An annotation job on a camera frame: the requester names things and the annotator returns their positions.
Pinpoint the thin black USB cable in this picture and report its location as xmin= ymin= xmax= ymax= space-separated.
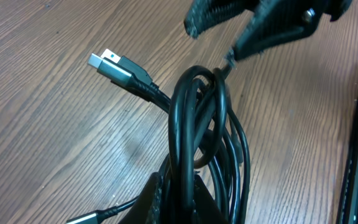
xmin=197 ymin=62 xmax=251 ymax=224

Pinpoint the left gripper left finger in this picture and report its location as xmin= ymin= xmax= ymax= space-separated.
xmin=119 ymin=172 xmax=163 ymax=224

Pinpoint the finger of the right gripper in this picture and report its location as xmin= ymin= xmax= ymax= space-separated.
xmin=183 ymin=0 xmax=260 ymax=39

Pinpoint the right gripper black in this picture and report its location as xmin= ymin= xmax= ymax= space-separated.
xmin=225 ymin=0 xmax=352 ymax=64

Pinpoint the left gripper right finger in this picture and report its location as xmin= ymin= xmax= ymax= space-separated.
xmin=193 ymin=175 xmax=228 ymax=224

